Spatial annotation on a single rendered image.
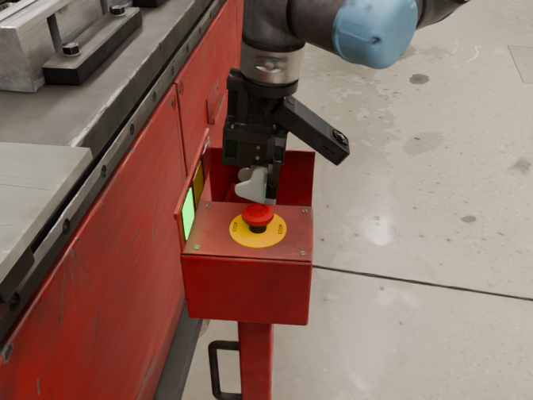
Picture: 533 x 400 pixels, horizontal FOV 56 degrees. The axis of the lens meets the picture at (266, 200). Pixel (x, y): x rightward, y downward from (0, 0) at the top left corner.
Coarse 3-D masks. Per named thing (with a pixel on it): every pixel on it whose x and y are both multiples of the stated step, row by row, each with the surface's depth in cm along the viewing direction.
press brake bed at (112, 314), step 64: (192, 64) 113; (128, 128) 78; (192, 128) 117; (128, 192) 80; (64, 256) 61; (128, 256) 82; (0, 320) 49; (64, 320) 62; (128, 320) 84; (192, 320) 144; (0, 384) 50; (64, 384) 63; (128, 384) 87
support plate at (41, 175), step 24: (0, 144) 37; (24, 144) 37; (0, 168) 34; (24, 168) 34; (48, 168) 34; (72, 168) 34; (0, 192) 32; (24, 192) 32; (48, 192) 32; (0, 216) 30; (24, 216) 30; (48, 216) 31; (0, 240) 28; (24, 240) 29; (0, 264) 27
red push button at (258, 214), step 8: (248, 208) 62; (256, 208) 62; (264, 208) 62; (248, 216) 61; (256, 216) 60; (264, 216) 60; (272, 216) 61; (248, 224) 61; (256, 224) 60; (264, 224) 60; (256, 232) 62
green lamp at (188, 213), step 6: (186, 198) 59; (192, 198) 62; (186, 204) 59; (192, 204) 62; (186, 210) 59; (192, 210) 62; (186, 216) 59; (192, 216) 63; (186, 222) 60; (192, 222) 63; (186, 228) 60; (186, 234) 60
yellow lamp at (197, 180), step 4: (200, 164) 66; (200, 168) 66; (196, 172) 64; (200, 172) 66; (196, 176) 64; (200, 176) 66; (196, 180) 64; (200, 180) 66; (196, 184) 64; (200, 184) 66; (196, 188) 64; (200, 188) 67; (196, 192) 64; (200, 192) 67; (196, 196) 64; (200, 196) 67; (196, 200) 64; (196, 204) 65
